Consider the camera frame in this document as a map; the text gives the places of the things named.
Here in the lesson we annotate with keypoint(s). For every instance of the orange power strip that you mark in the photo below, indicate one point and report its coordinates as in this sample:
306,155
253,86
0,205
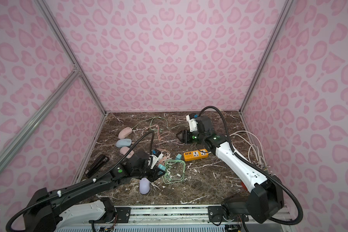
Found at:
197,154

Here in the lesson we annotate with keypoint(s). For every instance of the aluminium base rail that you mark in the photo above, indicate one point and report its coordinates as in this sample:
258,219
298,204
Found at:
160,218

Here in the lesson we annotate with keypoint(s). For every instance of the light blue wireless mouse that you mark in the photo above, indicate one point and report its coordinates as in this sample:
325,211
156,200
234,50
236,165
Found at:
123,143

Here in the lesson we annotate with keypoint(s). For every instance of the lavender wireless mouse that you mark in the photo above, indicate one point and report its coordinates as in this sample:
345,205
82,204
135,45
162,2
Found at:
144,186

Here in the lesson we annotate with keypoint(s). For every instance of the red emergency stop button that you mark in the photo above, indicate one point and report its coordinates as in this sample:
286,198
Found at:
243,186

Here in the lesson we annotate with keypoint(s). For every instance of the pink wireless mouse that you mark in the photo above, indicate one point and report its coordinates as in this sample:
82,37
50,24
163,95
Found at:
124,150
125,132

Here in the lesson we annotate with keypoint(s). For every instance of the pink wireless mouse far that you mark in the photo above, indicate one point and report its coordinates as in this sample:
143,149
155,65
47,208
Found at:
125,132

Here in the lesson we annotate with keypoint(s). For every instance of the pink wireless mouse near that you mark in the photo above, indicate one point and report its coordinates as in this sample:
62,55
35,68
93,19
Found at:
124,150

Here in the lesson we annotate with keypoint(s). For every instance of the teal USB charger adapter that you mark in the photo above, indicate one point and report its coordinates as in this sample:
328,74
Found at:
162,168
179,157

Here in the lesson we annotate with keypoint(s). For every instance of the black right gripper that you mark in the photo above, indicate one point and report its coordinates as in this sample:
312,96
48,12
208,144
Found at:
186,136

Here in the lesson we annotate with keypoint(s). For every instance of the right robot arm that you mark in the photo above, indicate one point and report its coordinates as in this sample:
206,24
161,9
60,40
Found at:
266,192

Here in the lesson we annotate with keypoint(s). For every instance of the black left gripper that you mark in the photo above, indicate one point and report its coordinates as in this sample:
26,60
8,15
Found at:
150,170

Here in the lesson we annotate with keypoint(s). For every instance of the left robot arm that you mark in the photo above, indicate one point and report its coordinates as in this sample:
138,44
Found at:
43,213

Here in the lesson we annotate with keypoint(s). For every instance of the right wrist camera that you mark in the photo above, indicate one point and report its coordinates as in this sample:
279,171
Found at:
191,119

